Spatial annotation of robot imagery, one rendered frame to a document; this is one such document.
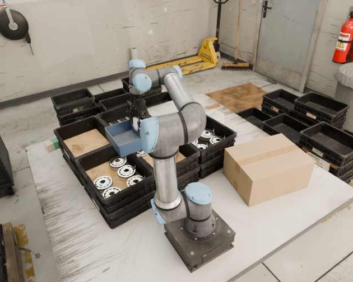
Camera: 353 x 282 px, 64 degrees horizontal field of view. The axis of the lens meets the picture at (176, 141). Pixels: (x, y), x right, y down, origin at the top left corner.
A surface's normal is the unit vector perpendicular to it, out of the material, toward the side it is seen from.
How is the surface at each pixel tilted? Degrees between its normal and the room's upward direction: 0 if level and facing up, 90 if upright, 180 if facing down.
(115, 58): 90
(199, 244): 2
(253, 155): 0
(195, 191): 6
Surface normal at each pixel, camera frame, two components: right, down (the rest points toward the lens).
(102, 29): 0.51, 0.48
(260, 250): -0.04, -0.81
